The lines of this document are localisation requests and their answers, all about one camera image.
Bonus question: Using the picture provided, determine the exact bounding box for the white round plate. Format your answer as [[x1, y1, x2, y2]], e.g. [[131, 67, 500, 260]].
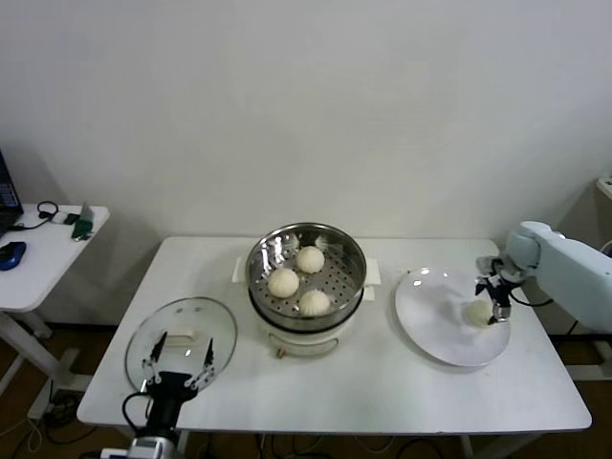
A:
[[394, 266, 512, 368]]

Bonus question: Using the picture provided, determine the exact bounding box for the white cabinet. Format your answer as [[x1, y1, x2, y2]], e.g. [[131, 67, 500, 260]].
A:
[[594, 175, 612, 245]]

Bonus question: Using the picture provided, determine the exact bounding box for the white side table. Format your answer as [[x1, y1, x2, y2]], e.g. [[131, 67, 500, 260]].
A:
[[0, 204, 110, 422]]

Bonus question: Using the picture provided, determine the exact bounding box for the round glass lid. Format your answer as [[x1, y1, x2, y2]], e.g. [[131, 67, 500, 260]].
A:
[[124, 296, 239, 403]]

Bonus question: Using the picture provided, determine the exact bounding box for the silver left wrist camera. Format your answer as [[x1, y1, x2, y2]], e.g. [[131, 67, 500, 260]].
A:
[[129, 433, 179, 459]]

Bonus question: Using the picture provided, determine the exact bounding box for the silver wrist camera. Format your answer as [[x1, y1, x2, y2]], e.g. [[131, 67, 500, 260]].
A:
[[476, 255, 503, 278], [129, 433, 179, 459]]

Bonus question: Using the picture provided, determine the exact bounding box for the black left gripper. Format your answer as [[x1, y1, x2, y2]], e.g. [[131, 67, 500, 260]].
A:
[[141, 333, 216, 436]]

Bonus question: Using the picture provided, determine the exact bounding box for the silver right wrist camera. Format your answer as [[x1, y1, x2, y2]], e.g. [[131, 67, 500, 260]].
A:
[[476, 255, 503, 278]]

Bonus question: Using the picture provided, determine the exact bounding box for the floor power strip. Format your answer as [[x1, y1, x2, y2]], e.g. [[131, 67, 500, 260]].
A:
[[45, 389, 80, 422]]

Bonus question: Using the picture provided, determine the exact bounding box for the blue computer mouse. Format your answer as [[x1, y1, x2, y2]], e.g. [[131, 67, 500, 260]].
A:
[[0, 242, 27, 273]]

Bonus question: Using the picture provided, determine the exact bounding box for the black laptop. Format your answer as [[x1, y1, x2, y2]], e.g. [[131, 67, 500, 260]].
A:
[[0, 147, 25, 238]]

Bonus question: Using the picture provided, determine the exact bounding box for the black earphone cable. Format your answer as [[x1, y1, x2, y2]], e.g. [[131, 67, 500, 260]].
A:
[[12, 201, 59, 234]]

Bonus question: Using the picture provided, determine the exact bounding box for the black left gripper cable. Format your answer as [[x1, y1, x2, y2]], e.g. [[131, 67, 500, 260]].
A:
[[121, 391, 152, 431]]

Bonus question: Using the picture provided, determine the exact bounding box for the steel steamer basket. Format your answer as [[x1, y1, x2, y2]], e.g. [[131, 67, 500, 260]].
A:
[[231, 222, 383, 332]]

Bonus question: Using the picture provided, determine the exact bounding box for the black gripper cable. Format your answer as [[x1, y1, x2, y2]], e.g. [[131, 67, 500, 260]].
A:
[[121, 391, 152, 431], [506, 284, 554, 307]]

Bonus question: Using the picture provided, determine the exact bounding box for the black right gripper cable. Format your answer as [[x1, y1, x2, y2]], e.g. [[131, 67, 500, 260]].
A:
[[506, 284, 554, 307]]

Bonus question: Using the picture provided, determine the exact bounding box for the white electric cooker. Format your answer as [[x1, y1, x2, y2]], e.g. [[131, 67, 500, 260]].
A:
[[248, 284, 378, 361]]

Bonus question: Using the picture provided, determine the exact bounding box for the white stand foot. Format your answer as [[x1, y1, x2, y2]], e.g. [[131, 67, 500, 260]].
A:
[[568, 339, 612, 383]]

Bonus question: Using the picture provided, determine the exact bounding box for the green and grey gadget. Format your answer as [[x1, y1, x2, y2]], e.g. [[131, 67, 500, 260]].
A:
[[71, 203, 96, 243]]

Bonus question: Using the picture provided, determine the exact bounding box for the white steamed baozi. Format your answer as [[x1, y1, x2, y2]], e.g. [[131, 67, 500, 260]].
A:
[[298, 289, 332, 317], [467, 299, 493, 328], [295, 246, 326, 274], [267, 267, 301, 298]]

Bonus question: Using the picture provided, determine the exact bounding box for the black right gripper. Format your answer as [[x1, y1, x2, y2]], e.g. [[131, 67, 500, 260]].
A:
[[472, 274, 512, 327]]

